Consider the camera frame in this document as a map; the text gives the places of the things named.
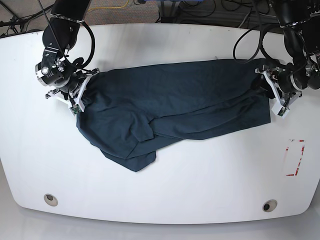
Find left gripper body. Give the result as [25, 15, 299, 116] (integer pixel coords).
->
[254, 65, 302, 109]

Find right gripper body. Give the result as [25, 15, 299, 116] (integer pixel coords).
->
[44, 67, 100, 108]

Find dark navy T-shirt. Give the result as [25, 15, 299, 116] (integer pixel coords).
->
[76, 58, 271, 172]

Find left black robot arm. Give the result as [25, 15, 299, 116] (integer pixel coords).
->
[260, 0, 320, 117]

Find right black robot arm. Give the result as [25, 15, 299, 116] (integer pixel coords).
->
[35, 0, 99, 115]

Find red tape rectangle marking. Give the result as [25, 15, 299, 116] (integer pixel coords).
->
[283, 139, 306, 177]

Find black tripod stand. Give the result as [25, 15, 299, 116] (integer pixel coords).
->
[0, 0, 44, 38]

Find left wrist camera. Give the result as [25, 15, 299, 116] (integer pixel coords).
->
[271, 105, 290, 118]

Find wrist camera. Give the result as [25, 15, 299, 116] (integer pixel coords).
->
[271, 105, 290, 118]
[69, 103, 85, 116]

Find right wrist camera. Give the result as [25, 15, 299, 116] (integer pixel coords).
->
[69, 103, 85, 116]

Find yellow cable on floor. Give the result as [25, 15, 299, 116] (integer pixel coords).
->
[87, 0, 131, 12]

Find left table cable grommet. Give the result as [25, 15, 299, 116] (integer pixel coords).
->
[43, 194, 58, 207]

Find table cable grommet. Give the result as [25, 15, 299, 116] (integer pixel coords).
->
[43, 194, 58, 207]
[262, 199, 278, 213]

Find right table cable grommet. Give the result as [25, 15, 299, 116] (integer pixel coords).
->
[262, 199, 278, 213]

